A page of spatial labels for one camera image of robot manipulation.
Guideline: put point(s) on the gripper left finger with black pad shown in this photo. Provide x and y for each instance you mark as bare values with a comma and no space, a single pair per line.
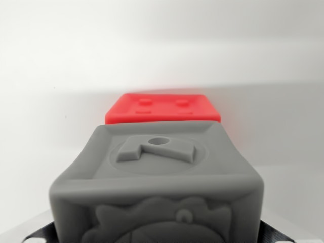
33,231

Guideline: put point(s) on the red embossed rubber cube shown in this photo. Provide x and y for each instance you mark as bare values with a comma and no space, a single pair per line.
162,107

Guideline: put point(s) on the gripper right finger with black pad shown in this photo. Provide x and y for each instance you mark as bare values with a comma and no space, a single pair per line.
281,233

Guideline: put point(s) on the grey embossed rubber cube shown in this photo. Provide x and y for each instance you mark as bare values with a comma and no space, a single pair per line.
157,182

